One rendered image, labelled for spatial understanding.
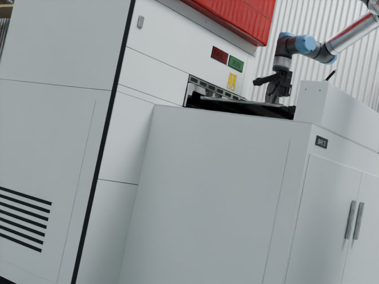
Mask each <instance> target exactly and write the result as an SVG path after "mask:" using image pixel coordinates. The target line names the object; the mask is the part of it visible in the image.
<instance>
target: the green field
mask: <svg viewBox="0 0 379 284"><path fill-rule="evenodd" d="M229 65H230V66H232V67H234V68H236V69H238V70H240V71H242V70H243V65H244V63H243V62H241V61H240V60H238V59H235V58H234V57H232V56H231V57H230V63H229Z"/></svg>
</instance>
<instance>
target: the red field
mask: <svg viewBox="0 0 379 284"><path fill-rule="evenodd" d="M212 57H214V58H216V59H218V60H220V61H222V62H224V63H227V58H228V54H226V53H225V52H223V51H221V50H219V49H217V48H215V47H214V49H213V54H212Z"/></svg>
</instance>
